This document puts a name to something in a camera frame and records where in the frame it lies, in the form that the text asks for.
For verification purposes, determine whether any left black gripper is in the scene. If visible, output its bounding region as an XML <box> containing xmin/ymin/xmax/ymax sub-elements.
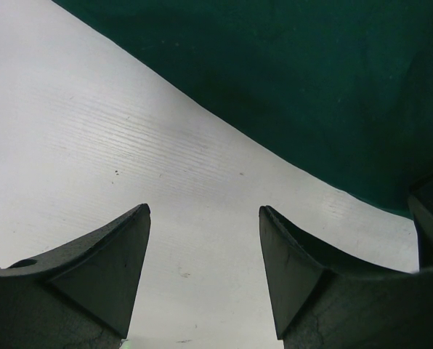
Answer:
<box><xmin>408</xmin><ymin>170</ymin><xmax>433</xmax><ymax>269</ymax></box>

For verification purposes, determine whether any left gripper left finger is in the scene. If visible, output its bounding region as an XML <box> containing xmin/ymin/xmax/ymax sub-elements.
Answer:
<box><xmin>0</xmin><ymin>204</ymin><xmax>150</xmax><ymax>348</ymax></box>

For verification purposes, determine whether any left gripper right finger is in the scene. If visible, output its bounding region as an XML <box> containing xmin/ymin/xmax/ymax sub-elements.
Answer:
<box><xmin>259</xmin><ymin>206</ymin><xmax>433</xmax><ymax>348</ymax></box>

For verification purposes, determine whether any dark green surgical cloth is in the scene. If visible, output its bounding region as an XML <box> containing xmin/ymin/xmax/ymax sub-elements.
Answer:
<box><xmin>60</xmin><ymin>1</ymin><xmax>433</xmax><ymax>217</ymax></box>

